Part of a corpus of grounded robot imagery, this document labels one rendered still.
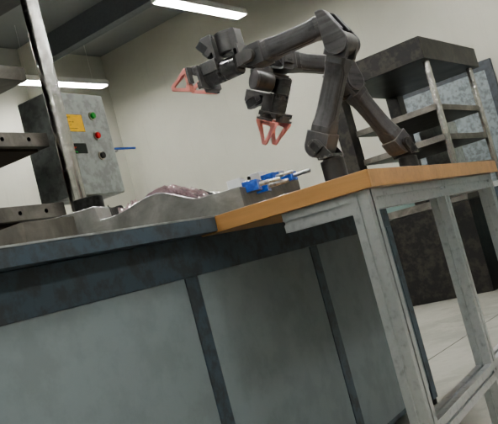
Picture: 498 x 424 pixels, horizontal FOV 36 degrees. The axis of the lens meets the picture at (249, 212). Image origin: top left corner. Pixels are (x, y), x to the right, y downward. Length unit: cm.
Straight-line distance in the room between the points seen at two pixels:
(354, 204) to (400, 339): 30
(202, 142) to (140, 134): 117
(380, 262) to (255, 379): 47
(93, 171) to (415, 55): 379
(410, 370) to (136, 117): 1010
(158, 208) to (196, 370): 43
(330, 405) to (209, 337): 56
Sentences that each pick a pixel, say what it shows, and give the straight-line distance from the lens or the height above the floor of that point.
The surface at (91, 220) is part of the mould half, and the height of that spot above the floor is 88.
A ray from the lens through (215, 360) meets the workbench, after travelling 179.
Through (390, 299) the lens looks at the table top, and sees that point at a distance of 167.
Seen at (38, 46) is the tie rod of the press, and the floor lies 159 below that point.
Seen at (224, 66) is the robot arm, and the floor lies 120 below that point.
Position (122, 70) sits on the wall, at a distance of 1179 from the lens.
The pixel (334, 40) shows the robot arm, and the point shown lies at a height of 115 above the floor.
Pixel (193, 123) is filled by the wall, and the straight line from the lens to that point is 1086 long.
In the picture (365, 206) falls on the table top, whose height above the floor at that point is 72.
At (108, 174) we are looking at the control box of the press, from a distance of 303.
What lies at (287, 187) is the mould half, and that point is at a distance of 231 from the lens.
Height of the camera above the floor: 67
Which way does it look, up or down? 4 degrees up
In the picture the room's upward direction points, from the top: 15 degrees counter-clockwise
